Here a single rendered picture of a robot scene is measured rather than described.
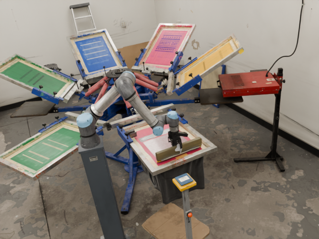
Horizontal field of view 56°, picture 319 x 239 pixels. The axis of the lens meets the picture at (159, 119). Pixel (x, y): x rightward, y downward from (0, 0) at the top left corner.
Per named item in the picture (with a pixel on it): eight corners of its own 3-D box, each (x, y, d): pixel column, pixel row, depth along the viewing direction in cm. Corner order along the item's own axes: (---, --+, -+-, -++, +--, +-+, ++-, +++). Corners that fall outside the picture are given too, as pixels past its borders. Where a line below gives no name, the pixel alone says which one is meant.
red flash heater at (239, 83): (271, 78, 352) (272, 68, 346) (282, 95, 312) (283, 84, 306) (218, 82, 359) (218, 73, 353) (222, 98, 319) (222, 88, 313)
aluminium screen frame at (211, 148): (217, 151, 246) (217, 146, 244) (152, 176, 226) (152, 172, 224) (172, 114, 310) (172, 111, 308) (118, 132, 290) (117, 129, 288)
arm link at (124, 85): (122, 79, 198) (167, 132, 214) (126, 73, 207) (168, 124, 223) (109, 89, 202) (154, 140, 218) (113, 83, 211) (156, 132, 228)
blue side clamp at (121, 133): (134, 146, 267) (133, 140, 264) (128, 148, 266) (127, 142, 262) (123, 132, 292) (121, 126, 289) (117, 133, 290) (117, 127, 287)
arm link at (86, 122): (77, 136, 221) (72, 120, 215) (83, 127, 233) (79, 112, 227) (93, 135, 220) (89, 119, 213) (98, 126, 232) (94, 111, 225)
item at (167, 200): (206, 188, 271) (204, 148, 251) (162, 207, 256) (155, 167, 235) (204, 186, 273) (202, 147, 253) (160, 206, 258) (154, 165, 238)
